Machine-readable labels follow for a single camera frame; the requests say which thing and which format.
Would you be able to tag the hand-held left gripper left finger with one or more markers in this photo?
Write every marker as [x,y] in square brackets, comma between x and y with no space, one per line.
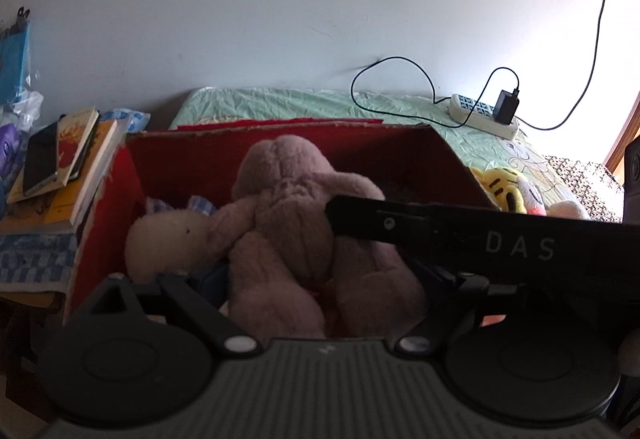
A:
[200,314]

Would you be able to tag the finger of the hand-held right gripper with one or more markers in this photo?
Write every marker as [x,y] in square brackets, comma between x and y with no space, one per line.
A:
[450,234]

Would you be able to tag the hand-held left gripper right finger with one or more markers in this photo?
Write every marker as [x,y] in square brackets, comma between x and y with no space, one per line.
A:
[450,314]

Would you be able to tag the yellow striped plush toy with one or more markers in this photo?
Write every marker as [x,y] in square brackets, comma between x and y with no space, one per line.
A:
[500,189]

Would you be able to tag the dusty pink plush toy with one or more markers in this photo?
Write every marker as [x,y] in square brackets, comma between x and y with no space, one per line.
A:
[285,199]

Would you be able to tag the red cardboard box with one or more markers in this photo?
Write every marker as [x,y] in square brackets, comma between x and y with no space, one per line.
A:
[165,164]

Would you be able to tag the black white patterned cloth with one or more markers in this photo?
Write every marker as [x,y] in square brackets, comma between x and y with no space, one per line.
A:
[585,179]

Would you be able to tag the pale pink plush toy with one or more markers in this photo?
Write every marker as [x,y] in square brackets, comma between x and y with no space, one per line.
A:
[567,210]

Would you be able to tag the cream plush toy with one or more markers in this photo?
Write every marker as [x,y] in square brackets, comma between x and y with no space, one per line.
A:
[160,239]

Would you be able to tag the white power strip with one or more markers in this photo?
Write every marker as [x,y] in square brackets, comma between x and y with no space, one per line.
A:
[467,111]

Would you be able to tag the black charger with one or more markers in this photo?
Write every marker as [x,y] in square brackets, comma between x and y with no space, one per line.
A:
[506,106]

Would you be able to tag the stack of books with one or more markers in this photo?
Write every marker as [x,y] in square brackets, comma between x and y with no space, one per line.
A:
[65,209]

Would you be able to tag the green printed bed sheet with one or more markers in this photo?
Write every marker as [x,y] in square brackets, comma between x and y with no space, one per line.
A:
[300,104]

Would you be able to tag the light blue patterned packet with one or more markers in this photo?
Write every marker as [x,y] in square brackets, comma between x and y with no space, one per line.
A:
[125,119]

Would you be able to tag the red yellow cover book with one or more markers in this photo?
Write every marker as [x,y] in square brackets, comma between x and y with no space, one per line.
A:
[75,144]

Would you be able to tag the black smartphone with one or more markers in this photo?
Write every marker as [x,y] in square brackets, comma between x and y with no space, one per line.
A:
[41,156]

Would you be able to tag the purple packet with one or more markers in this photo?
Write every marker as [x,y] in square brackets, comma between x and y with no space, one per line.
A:
[10,154]

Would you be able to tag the clear plastic bag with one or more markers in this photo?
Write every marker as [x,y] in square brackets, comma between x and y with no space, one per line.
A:
[25,106]

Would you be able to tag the blue bag with clips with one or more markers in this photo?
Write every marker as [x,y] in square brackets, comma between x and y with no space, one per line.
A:
[12,59]

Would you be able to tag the wooden bed frame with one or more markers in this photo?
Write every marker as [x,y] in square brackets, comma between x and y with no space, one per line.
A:
[625,134]

